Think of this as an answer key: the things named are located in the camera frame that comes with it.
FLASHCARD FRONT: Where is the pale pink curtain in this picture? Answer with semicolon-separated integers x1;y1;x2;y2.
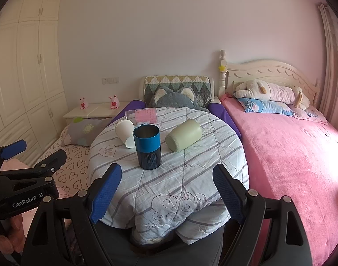
317;3;338;142

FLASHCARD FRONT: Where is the blue cartoon pillow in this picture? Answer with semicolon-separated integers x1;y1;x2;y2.
237;98;296;116

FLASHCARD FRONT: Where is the patchwork quilted headboard cover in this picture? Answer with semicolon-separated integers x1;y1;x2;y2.
143;75;213;108

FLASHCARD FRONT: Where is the striped cloth covered table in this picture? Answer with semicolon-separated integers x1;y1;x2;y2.
87;107;250;246

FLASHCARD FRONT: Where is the heart print bed sheet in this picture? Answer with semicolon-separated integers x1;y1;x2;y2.
33;125;92;198

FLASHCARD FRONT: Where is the blue and black metal cup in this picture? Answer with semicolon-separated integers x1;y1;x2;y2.
133;125;162;170

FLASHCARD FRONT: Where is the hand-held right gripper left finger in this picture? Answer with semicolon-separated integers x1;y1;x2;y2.
24;163;122;266

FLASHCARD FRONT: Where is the white paper cup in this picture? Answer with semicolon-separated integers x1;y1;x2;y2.
115;119;137;149

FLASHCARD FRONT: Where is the person's left hand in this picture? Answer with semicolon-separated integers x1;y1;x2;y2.
0;215;25;254

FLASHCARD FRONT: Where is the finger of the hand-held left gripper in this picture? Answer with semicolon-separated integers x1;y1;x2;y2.
0;150;67;184
0;140;28;172

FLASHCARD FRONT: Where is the dark grey cloth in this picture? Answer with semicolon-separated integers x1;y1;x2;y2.
97;202;228;266

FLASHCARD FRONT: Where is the grey plush animal cushion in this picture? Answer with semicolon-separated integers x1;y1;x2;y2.
148;87;211;112

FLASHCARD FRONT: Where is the cream wardrobe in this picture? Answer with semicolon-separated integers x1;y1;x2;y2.
0;0;69;161

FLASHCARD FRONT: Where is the purple bed sheet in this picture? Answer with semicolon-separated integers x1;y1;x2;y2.
108;100;243;140

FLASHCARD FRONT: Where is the clear box with pink paper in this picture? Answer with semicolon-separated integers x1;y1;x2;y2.
125;108;158;126

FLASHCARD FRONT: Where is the grey flower pillow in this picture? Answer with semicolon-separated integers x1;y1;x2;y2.
64;117;112;147

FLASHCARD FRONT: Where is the green mug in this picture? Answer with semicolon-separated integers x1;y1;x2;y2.
165;119;204;153

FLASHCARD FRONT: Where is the pink fleece blanket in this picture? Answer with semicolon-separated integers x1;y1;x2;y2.
220;94;338;266

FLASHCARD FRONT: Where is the white carved wooden headboard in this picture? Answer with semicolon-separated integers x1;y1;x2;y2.
217;50;320;108

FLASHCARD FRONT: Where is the white and pink plush toy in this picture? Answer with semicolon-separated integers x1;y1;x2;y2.
234;80;311;110

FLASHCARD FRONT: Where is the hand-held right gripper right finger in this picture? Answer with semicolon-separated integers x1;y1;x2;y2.
212;164;314;266

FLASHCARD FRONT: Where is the pink printed pillow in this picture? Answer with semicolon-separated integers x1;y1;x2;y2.
291;105;329;126

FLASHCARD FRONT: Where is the cream nightstand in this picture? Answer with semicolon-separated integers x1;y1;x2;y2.
63;102;131;125

